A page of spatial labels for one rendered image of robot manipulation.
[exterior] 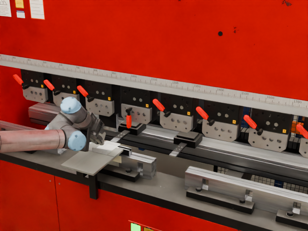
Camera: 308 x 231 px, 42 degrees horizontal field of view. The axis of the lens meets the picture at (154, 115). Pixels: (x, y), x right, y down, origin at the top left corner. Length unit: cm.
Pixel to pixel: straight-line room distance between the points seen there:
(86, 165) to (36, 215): 64
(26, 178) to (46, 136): 82
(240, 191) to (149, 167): 45
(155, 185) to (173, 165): 195
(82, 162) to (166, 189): 41
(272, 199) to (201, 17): 81
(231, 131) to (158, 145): 59
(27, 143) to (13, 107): 124
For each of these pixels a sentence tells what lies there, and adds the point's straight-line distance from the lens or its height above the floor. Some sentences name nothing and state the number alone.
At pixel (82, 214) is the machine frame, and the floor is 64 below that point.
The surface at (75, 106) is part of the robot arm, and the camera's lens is 169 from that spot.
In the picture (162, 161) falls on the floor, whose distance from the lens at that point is 396.
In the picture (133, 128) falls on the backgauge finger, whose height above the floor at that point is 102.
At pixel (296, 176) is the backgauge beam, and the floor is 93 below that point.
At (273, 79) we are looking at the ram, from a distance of 160.
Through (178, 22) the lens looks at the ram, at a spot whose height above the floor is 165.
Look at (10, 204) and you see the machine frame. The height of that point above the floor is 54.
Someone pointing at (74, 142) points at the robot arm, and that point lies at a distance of 157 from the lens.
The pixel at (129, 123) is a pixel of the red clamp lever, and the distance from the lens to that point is 186.
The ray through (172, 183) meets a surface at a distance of 198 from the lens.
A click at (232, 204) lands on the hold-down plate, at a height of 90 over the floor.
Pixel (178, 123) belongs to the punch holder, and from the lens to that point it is 178.
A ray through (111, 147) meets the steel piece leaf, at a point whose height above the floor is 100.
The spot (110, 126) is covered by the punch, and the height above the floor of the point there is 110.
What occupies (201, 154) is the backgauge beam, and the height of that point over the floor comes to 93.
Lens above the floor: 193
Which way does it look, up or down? 23 degrees down
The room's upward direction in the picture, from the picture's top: straight up
